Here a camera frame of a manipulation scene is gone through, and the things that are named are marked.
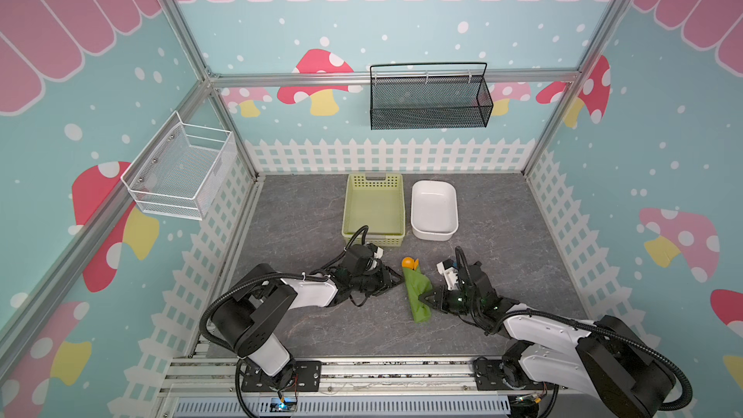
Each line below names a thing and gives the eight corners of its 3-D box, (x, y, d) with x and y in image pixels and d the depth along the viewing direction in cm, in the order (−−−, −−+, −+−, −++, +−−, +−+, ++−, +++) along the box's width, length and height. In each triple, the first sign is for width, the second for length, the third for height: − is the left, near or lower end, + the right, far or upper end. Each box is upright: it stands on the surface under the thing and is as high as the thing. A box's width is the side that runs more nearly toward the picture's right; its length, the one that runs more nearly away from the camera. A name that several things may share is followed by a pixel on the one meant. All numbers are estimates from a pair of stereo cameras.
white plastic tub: (411, 244, 102) (413, 234, 97) (407, 191, 118) (408, 180, 113) (461, 244, 102) (465, 233, 97) (450, 191, 118) (453, 180, 112)
